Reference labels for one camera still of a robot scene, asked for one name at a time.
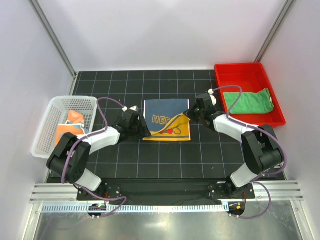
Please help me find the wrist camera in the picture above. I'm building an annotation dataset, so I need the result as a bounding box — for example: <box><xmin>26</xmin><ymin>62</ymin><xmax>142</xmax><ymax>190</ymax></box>
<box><xmin>207</xmin><ymin>88</ymin><xmax>217</xmax><ymax>106</ymax></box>
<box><xmin>122</xmin><ymin>105</ymin><xmax>139</xmax><ymax>115</ymax></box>

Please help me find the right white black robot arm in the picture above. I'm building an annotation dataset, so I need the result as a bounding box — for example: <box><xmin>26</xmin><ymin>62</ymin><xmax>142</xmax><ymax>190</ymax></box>
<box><xmin>183</xmin><ymin>93</ymin><xmax>287</xmax><ymax>198</ymax></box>

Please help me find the orange towel in basket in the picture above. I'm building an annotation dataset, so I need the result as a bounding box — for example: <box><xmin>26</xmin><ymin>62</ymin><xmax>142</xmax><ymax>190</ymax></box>
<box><xmin>55</xmin><ymin>110</ymin><xmax>86</xmax><ymax>145</ymax></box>

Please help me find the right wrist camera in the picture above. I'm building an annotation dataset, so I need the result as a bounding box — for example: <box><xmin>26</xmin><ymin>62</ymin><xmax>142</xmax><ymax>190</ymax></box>
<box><xmin>207</xmin><ymin>88</ymin><xmax>217</xmax><ymax>106</ymax></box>

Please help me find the yellow patterned towel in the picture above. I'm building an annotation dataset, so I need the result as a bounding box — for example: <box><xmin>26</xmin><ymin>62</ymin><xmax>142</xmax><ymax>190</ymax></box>
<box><xmin>143</xmin><ymin>98</ymin><xmax>191</xmax><ymax>142</ymax></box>

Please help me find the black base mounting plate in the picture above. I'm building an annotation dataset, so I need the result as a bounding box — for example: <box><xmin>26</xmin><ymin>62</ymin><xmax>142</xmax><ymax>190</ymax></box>
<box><xmin>76</xmin><ymin>177</ymin><xmax>256</xmax><ymax>206</ymax></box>

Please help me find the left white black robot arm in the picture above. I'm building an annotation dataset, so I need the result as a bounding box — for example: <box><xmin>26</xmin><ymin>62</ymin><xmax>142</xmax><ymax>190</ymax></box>
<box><xmin>46</xmin><ymin>109</ymin><xmax>151</xmax><ymax>200</ymax></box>

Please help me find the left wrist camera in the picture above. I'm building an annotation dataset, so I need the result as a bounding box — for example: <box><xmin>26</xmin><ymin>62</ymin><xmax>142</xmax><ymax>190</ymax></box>
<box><xmin>122</xmin><ymin>105</ymin><xmax>139</xmax><ymax>115</ymax></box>

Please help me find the green microfiber towel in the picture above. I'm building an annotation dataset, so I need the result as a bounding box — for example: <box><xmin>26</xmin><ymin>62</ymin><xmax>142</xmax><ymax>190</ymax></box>
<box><xmin>229</xmin><ymin>88</ymin><xmax>275</xmax><ymax>115</ymax></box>

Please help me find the white perforated plastic basket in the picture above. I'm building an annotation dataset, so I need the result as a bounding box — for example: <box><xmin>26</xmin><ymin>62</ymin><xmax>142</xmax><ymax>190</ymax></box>
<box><xmin>31</xmin><ymin>96</ymin><xmax>97</xmax><ymax>159</ymax></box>

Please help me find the red plastic bin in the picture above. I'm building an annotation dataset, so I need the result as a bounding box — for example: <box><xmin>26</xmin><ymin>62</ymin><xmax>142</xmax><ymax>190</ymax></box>
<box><xmin>214</xmin><ymin>62</ymin><xmax>286</xmax><ymax>128</ymax></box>

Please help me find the aluminium frame rail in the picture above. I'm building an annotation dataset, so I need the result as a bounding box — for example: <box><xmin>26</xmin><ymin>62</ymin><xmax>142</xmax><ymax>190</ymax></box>
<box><xmin>30</xmin><ymin>180</ymin><xmax>304</xmax><ymax>214</ymax></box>

